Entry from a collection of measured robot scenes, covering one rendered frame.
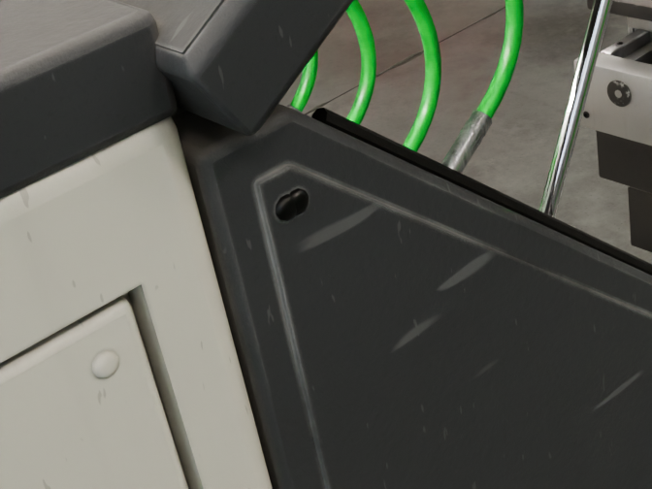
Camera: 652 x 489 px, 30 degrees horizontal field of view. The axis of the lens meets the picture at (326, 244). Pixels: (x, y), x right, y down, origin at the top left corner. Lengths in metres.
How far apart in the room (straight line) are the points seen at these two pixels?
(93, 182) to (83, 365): 0.06
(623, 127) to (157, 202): 1.17
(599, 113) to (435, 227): 1.08
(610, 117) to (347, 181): 1.11
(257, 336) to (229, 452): 0.04
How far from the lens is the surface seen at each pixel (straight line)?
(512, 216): 0.49
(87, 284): 0.37
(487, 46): 4.14
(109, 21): 0.36
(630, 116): 1.50
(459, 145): 0.98
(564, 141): 0.56
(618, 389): 0.60
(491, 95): 0.99
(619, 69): 1.49
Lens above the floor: 1.61
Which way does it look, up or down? 31 degrees down
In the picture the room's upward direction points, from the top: 12 degrees counter-clockwise
